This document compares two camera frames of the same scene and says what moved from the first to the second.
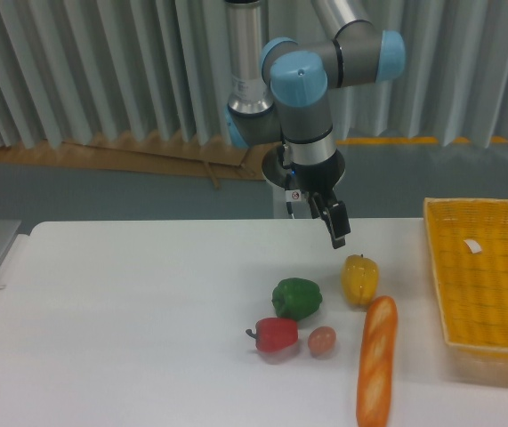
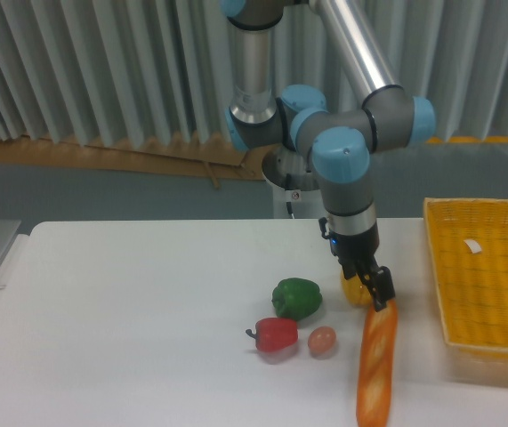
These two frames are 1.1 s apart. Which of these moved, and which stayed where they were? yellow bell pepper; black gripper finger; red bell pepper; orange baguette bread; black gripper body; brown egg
Moved: black gripper body; black gripper finger
Stayed: red bell pepper; yellow bell pepper; brown egg; orange baguette bread
